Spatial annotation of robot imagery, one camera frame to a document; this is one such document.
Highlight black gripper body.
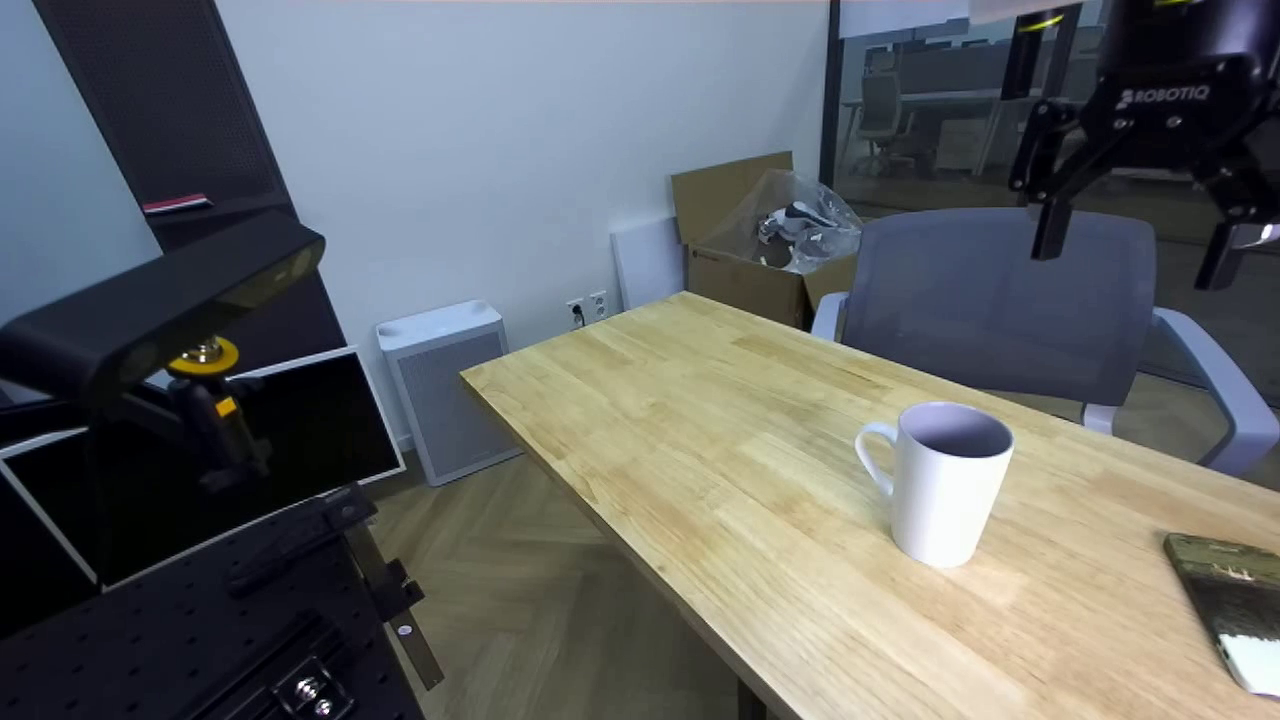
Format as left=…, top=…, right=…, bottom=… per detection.
left=1088, top=0, right=1280, bottom=171

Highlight white ceramic mug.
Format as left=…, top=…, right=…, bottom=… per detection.
left=851, top=400, right=1016, bottom=569

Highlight grey office chair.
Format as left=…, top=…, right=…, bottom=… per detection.
left=811, top=207, right=1280, bottom=478

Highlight clear plastic wrap bundle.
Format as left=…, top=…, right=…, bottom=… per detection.
left=756, top=189, right=859, bottom=275

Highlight brown cardboard box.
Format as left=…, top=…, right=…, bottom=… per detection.
left=671, top=153, right=856, bottom=330

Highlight dark glossy tablet on table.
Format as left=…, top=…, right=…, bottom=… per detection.
left=1164, top=531, right=1280, bottom=699

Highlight white flat board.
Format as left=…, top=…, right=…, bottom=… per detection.
left=611, top=217, right=683, bottom=309

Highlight white air purifier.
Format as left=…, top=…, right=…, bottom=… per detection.
left=377, top=301, right=518, bottom=486

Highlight wall power outlet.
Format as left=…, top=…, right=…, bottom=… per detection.
left=566, top=287, right=611, bottom=324

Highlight black metal clamp bracket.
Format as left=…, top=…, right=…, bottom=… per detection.
left=326, top=489, right=444, bottom=688

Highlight yellow black camera mount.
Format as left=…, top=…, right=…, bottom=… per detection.
left=167, top=335, right=267, bottom=491

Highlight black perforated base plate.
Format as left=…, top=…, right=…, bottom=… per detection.
left=0, top=511, right=426, bottom=720

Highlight black stereo camera bar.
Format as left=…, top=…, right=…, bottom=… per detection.
left=0, top=217, right=326, bottom=405

